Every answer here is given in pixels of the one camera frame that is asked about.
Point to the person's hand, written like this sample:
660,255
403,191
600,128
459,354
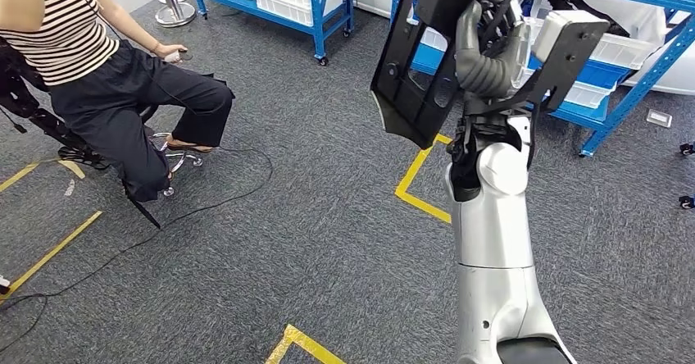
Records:
169,52

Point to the small handheld controller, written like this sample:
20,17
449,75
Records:
184,55

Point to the black plastic panel part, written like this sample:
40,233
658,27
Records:
412,90
564,0

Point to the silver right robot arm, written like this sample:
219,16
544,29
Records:
494,231

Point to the person's forearm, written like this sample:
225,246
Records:
127,25

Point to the person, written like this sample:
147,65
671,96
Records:
108,95

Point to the yellow floor tape line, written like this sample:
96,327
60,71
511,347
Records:
54,253
16,177

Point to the small white floor box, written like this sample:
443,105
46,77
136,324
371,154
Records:
658,118

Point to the white car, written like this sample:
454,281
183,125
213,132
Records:
673,73

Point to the black caster wheel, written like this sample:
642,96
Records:
687,202
687,148

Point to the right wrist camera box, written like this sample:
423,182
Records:
575,52

